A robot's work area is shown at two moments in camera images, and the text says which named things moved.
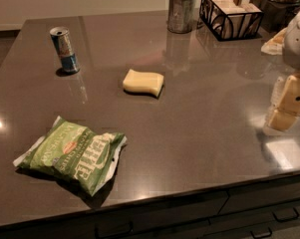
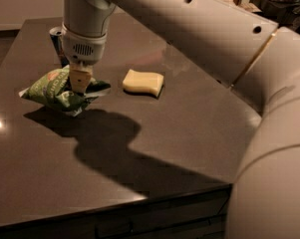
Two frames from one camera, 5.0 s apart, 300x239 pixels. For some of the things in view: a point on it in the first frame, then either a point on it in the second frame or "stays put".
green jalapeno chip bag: (76, 152) to (55, 89)
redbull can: (64, 44) stays put
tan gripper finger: (290, 99) to (82, 52)
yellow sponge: (143, 82) stays put
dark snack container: (277, 5) stays put
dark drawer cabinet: (273, 209) stays put
